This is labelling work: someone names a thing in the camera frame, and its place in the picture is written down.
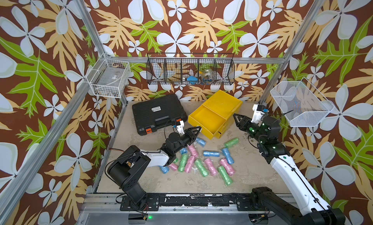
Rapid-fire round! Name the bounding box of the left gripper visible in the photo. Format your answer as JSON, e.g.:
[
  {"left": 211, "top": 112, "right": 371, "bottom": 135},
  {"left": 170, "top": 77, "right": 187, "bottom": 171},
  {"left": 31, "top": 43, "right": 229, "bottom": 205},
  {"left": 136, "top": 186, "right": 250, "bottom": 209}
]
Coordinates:
[{"left": 172, "top": 125, "right": 200, "bottom": 155}]

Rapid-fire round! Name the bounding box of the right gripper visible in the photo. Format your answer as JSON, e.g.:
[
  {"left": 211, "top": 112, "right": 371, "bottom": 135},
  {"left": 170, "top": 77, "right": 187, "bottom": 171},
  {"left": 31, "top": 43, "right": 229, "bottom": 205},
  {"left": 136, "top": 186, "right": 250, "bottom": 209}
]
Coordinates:
[{"left": 234, "top": 113, "right": 268, "bottom": 146}]

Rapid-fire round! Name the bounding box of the yellow top drawer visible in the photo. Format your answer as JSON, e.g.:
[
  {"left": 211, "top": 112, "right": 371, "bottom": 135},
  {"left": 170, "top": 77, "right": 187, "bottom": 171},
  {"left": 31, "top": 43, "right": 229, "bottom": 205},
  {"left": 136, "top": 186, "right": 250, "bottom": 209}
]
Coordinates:
[{"left": 188, "top": 105, "right": 227, "bottom": 140}]

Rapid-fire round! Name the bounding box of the pink trash bag roll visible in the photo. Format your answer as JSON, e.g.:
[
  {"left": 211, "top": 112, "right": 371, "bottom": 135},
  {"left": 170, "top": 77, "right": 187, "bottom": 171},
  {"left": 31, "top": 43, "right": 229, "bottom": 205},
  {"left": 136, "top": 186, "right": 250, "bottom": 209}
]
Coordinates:
[
  {"left": 220, "top": 158, "right": 235, "bottom": 176},
  {"left": 184, "top": 156, "right": 196, "bottom": 173},
  {"left": 168, "top": 163, "right": 178, "bottom": 171},
  {"left": 204, "top": 158, "right": 218, "bottom": 176},
  {"left": 187, "top": 144, "right": 199, "bottom": 158}
]

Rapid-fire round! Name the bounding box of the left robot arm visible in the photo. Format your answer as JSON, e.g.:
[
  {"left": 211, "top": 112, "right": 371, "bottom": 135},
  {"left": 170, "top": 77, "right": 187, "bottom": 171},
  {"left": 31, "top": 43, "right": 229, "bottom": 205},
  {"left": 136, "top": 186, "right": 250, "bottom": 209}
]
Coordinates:
[{"left": 105, "top": 126, "right": 202, "bottom": 211}]

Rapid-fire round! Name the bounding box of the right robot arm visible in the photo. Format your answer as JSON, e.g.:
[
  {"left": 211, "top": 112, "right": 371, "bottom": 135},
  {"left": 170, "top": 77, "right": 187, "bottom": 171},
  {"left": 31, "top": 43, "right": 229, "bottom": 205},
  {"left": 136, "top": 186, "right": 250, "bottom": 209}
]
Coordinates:
[{"left": 234, "top": 114, "right": 345, "bottom": 225}]

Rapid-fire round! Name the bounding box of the blue trash bag roll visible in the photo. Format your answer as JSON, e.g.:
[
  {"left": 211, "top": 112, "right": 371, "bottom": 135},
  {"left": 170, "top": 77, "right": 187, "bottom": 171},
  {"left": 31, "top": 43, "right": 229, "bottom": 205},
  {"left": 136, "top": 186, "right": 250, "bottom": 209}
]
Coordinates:
[
  {"left": 159, "top": 166, "right": 170, "bottom": 174},
  {"left": 196, "top": 138, "right": 206, "bottom": 147},
  {"left": 203, "top": 150, "right": 220, "bottom": 157},
  {"left": 221, "top": 148, "right": 234, "bottom": 165},
  {"left": 180, "top": 148, "right": 188, "bottom": 155}
]

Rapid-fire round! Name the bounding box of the yellow plastic drawer cabinet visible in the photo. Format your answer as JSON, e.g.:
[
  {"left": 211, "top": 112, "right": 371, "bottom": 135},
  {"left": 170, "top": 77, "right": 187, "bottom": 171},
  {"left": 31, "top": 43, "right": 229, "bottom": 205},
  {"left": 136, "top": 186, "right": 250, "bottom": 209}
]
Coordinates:
[{"left": 202, "top": 91, "right": 243, "bottom": 135}]

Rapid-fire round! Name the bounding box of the black plastic tool case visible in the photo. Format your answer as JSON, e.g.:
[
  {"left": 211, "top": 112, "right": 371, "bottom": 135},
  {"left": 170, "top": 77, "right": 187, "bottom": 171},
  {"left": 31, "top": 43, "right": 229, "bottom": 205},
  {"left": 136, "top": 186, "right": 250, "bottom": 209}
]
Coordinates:
[{"left": 132, "top": 94, "right": 187, "bottom": 136}]

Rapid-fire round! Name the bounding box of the white mesh basket right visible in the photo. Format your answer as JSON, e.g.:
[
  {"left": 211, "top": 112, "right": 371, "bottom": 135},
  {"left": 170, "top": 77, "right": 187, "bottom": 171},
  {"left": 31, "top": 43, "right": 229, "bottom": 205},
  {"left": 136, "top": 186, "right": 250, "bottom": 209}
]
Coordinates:
[{"left": 270, "top": 77, "right": 334, "bottom": 127}]

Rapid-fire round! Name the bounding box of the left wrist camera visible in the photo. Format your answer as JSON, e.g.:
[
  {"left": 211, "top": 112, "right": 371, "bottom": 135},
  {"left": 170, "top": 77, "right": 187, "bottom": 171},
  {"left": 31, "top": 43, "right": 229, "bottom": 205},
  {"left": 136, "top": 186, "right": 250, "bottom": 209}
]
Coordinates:
[{"left": 176, "top": 120, "right": 185, "bottom": 135}]

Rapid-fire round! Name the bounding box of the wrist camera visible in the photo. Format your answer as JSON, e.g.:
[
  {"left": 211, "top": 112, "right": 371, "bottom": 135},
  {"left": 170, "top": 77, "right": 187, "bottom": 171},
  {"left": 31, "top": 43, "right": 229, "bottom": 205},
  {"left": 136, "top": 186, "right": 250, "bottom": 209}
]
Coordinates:
[
  {"left": 251, "top": 104, "right": 269, "bottom": 124},
  {"left": 176, "top": 120, "right": 185, "bottom": 135}
]

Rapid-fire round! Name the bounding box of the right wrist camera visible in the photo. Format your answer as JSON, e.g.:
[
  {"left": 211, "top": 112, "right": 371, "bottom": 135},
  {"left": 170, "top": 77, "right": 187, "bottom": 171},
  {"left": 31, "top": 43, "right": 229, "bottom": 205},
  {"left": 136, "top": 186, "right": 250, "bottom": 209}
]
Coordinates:
[{"left": 251, "top": 104, "right": 269, "bottom": 124}]

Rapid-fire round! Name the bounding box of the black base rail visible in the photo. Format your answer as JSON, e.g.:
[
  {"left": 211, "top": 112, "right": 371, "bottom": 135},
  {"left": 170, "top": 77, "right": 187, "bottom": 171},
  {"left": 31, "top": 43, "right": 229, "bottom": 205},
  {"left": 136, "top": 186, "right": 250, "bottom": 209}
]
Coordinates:
[{"left": 120, "top": 194, "right": 261, "bottom": 212}]

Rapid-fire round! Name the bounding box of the black wire basket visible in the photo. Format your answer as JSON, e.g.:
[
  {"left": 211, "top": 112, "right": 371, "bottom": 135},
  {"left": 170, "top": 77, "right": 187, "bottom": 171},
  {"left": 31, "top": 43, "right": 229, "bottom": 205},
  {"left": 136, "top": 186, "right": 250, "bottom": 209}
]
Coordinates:
[{"left": 145, "top": 53, "right": 235, "bottom": 86}]

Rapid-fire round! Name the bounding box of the white wire basket left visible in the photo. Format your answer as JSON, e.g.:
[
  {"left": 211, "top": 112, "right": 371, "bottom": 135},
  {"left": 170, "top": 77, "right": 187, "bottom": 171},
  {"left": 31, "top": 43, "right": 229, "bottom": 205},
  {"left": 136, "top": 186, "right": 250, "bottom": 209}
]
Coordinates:
[{"left": 87, "top": 54, "right": 131, "bottom": 99}]

